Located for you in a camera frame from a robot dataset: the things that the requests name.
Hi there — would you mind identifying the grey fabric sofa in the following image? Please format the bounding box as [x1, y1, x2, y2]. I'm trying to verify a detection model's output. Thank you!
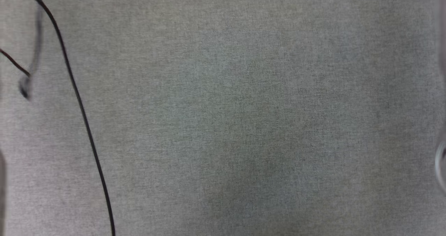
[0, 0, 446, 236]

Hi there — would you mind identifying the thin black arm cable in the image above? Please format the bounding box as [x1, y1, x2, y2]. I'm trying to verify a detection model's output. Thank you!
[14, 0, 116, 236]

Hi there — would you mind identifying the thin dark red wire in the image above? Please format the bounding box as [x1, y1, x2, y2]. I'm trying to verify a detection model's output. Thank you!
[0, 49, 31, 77]

